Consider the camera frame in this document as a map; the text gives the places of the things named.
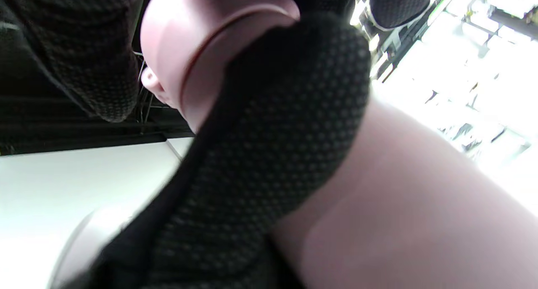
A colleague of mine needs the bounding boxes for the person's left hand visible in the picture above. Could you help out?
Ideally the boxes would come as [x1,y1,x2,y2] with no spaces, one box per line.
[63,13,372,289]

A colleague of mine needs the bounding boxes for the person's right hand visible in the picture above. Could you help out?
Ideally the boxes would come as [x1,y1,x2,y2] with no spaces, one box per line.
[0,0,433,123]

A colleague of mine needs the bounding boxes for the pink thermos cap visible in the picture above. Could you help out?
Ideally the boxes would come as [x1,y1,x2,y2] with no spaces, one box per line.
[140,0,301,109]

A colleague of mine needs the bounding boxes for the pink thermos body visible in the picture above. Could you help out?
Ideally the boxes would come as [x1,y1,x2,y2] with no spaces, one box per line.
[179,18,538,289]

